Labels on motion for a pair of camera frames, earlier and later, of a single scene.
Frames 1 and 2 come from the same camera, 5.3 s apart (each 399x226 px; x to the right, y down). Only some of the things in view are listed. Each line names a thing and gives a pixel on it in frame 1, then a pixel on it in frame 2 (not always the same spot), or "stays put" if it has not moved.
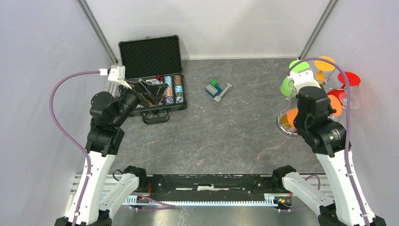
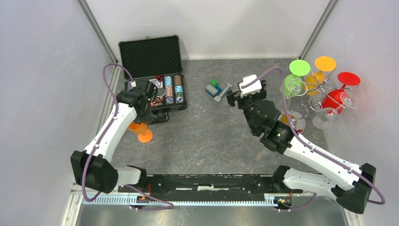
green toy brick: (214, 82) stays put
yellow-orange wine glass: (321, 66) stays put
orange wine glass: (336, 105) -> (145, 135)
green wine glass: (288, 88) stays put
